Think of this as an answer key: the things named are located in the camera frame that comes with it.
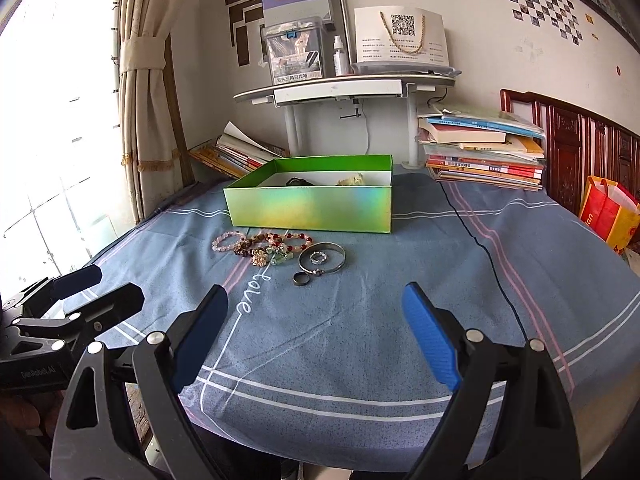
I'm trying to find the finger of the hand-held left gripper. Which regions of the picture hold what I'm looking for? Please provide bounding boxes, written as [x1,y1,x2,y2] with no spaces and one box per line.
[10,264,104,319]
[10,283,146,361]

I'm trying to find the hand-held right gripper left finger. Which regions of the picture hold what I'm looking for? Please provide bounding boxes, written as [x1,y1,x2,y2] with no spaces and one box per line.
[52,284,231,480]

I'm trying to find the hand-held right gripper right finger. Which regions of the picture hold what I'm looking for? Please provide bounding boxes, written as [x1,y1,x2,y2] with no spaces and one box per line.
[402,281,584,480]

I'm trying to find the pink bead bracelet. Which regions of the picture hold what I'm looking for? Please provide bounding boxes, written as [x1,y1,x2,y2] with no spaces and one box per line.
[212,230,249,254]

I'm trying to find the brown wooden bead bracelet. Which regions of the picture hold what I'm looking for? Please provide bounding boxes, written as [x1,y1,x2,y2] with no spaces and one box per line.
[233,237,262,260]

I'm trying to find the silver bangle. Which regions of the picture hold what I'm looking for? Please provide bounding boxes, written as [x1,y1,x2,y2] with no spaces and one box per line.
[298,242,346,276]

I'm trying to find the red orange bead bracelet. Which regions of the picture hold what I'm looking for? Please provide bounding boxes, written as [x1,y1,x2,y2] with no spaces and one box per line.
[269,232,314,256]

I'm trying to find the shiny green cardboard box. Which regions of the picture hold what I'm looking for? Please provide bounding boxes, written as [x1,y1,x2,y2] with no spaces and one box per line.
[223,155,394,235]

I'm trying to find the person's left hand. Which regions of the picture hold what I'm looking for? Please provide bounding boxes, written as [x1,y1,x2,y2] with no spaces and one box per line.
[0,394,63,442]

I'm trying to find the blue plaid bedsheet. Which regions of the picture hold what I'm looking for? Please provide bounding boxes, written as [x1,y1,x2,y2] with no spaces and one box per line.
[84,162,640,467]

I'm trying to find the beige curtain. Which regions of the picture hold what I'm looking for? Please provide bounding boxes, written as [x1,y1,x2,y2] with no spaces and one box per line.
[116,0,197,224]

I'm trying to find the pile of thin booklets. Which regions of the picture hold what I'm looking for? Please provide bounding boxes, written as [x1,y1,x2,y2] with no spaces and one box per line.
[188,121,291,180]

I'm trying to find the stack of thick books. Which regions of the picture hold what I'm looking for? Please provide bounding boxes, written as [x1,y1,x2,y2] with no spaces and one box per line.
[417,105,547,192]

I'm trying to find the red yellow shopping bag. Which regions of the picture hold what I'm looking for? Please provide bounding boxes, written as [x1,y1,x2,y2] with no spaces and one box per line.
[579,176,640,256]

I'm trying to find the beige curtain tieback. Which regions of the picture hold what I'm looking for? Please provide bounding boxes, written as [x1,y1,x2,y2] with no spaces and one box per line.
[118,35,169,74]

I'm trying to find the carved wooden headboard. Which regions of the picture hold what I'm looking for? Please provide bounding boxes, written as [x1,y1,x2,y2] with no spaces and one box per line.
[500,88,640,222]

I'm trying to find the white desk shelf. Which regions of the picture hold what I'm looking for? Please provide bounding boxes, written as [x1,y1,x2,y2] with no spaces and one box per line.
[233,74,457,169]

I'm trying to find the grey flat case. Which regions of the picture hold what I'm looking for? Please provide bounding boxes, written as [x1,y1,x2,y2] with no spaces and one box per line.
[350,62,461,79]

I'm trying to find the white spray bottle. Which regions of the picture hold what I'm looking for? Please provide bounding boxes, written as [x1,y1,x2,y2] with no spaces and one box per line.
[332,35,349,78]

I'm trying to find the clear plastic storage box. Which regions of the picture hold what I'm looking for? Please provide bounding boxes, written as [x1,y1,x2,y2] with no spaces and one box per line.
[261,16,327,86]

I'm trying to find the white paper gift bag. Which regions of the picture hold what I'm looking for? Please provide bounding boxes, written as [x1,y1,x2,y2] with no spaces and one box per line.
[354,6,449,67]

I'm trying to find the black cable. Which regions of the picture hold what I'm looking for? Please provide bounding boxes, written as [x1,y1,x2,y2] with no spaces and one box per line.
[437,180,532,347]

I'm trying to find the white cable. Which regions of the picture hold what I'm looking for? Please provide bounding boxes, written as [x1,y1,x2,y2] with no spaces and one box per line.
[357,104,374,157]

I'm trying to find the brown wall frame stickers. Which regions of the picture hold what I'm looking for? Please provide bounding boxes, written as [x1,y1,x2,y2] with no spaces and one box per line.
[224,0,266,67]

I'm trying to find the checkered wall photo collage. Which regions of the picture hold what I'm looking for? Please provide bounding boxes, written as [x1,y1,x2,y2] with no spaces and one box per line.
[502,0,585,46]

